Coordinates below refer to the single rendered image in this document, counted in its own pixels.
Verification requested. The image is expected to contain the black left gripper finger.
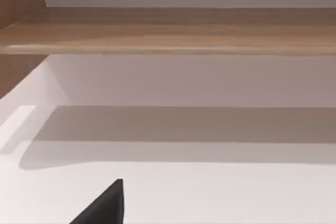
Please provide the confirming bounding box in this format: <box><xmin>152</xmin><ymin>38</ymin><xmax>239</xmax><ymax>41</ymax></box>
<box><xmin>69</xmin><ymin>178</ymin><xmax>125</xmax><ymax>224</ymax></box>

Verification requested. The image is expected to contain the wooden open shelf unit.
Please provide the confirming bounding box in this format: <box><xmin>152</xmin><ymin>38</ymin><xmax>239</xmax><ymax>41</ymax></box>
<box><xmin>0</xmin><ymin>0</ymin><xmax>336</xmax><ymax>101</ymax></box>

